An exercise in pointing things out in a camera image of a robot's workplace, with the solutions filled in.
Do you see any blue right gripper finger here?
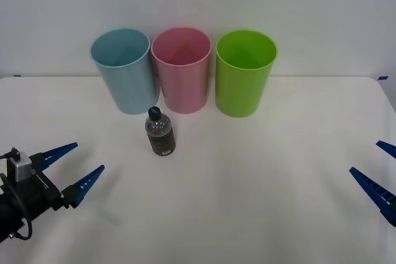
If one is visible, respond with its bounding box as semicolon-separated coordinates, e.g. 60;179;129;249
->
348;166;396;227
376;140;396;158

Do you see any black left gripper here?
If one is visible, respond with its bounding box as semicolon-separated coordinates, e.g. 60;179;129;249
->
8;142;106;220

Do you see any small dark plastic bottle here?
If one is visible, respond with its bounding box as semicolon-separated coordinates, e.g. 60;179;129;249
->
144;106;177;156

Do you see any pale blue plastic bin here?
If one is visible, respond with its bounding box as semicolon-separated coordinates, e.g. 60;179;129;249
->
90;28;160;116

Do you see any pink plastic bin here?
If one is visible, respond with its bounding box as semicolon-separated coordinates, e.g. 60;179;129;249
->
150;27;212;114

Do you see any green plastic bin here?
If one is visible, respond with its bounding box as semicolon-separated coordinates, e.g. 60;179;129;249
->
215;29;278;119

